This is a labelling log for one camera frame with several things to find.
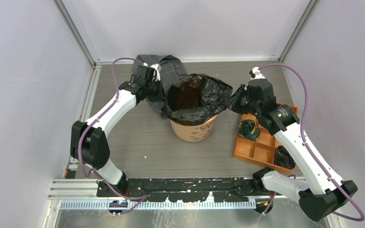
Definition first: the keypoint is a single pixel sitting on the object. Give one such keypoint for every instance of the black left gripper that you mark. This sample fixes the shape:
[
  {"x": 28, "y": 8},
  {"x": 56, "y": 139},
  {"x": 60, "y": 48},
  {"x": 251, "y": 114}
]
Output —
[{"x": 160, "y": 97}]

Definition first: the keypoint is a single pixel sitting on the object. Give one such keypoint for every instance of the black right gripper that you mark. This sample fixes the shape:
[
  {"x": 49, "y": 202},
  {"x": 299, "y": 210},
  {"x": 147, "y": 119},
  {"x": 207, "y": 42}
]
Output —
[{"x": 234, "y": 104}]

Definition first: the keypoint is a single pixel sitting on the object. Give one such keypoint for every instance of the black plastic trash bag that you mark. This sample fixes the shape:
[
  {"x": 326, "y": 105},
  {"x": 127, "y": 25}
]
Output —
[{"x": 194, "y": 99}]

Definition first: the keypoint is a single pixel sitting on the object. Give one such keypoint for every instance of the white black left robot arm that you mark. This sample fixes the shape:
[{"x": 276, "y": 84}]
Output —
[{"x": 89, "y": 143}]

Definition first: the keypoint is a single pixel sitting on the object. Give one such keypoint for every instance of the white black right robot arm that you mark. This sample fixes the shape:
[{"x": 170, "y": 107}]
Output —
[{"x": 322, "y": 191}]

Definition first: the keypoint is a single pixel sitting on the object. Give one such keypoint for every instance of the orange plastic trash bin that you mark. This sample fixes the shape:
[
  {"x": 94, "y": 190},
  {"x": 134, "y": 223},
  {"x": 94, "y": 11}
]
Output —
[{"x": 195, "y": 133}]

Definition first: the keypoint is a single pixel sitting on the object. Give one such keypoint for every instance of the grey checked cloth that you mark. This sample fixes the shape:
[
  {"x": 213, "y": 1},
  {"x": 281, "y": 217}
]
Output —
[{"x": 171, "y": 68}]

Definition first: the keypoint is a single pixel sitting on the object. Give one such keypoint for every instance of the dark blue patterned rolled item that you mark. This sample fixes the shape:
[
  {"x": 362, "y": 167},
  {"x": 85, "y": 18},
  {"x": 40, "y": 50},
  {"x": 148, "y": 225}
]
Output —
[{"x": 248, "y": 129}]

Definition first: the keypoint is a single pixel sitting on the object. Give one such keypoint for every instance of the orange compartment tray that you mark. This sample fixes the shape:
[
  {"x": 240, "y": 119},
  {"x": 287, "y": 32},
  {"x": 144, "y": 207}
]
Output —
[{"x": 260, "y": 152}]

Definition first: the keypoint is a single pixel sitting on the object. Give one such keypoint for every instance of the black orange rolled item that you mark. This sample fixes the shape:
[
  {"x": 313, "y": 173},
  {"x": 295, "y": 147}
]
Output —
[{"x": 283, "y": 159}]

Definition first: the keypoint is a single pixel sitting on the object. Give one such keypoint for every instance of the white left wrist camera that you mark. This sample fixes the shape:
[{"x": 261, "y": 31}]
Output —
[{"x": 151, "y": 73}]

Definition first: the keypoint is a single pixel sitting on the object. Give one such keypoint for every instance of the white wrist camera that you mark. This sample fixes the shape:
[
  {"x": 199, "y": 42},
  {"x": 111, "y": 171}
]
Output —
[
  {"x": 151, "y": 73},
  {"x": 256, "y": 74}
]

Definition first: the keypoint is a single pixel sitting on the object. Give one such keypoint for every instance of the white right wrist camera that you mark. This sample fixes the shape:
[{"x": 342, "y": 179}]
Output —
[{"x": 256, "y": 74}]

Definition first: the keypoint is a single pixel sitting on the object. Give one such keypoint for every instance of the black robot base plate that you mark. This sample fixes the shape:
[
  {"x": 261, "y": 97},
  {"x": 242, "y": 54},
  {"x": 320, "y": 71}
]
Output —
[{"x": 230, "y": 189}]

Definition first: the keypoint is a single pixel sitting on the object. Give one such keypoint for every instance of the aluminium rail frame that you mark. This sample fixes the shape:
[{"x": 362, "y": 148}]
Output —
[{"x": 144, "y": 146}]

